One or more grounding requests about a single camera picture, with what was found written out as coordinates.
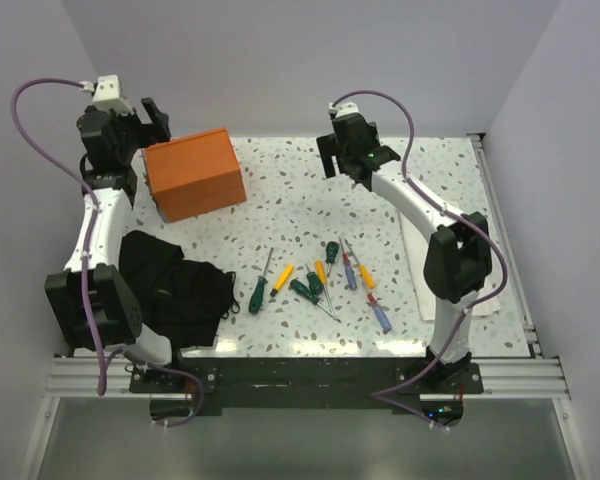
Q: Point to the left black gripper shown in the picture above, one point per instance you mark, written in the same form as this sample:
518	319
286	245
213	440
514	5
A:
150	133

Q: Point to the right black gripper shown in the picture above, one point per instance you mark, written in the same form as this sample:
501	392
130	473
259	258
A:
328	148

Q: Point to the orange drawer box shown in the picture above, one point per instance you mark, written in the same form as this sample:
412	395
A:
194	175

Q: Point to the blue red screwdriver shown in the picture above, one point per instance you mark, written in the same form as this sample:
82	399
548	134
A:
379	313
349	272

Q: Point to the yellow screwdriver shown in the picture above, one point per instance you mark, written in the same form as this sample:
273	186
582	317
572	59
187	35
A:
323	278
365	275
281	280

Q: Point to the long green screwdriver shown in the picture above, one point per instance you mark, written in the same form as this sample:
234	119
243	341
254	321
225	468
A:
257	297

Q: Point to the stubby green screwdriver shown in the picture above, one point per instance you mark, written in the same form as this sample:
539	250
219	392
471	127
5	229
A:
314	283
331	249

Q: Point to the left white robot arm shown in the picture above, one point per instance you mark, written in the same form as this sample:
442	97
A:
93	304

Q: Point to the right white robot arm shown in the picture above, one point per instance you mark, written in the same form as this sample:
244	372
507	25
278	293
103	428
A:
448	354

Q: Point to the black cloth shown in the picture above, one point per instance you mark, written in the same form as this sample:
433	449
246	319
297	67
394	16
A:
180	299

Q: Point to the white folded towel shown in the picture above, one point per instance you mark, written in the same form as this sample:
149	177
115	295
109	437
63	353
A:
448	258

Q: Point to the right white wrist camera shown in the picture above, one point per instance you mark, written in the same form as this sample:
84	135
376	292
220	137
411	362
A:
342	109

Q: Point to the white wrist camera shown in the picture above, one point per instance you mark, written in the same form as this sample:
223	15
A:
107	95
342	109

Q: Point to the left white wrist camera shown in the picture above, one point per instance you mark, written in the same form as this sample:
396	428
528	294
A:
107	95

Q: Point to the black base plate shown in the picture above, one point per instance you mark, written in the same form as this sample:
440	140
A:
209	386

